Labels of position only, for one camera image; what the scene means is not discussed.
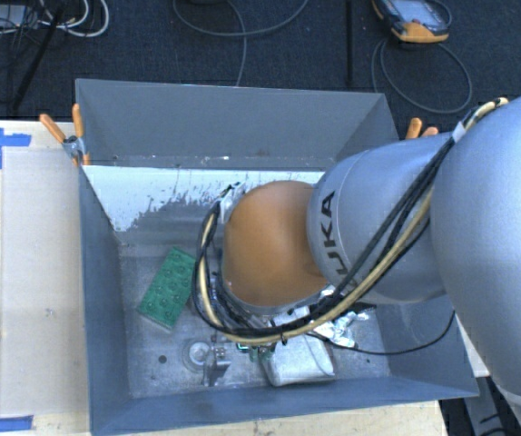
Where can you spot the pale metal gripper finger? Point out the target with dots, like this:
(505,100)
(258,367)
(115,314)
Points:
(217,370)
(220,350)

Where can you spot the clear round glass thing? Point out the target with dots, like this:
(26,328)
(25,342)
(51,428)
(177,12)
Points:
(196,353)

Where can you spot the dark green flat block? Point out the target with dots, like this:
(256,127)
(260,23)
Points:
(168,287)

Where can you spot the pale grey flat packet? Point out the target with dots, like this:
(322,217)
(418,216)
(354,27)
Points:
(294,361)

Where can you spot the crumpled silver foil packet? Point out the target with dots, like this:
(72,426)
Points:
(340,329)

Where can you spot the pale wood flat board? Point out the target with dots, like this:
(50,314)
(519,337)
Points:
(38,266)

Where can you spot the grey metal bin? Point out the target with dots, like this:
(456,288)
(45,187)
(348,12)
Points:
(151,125)

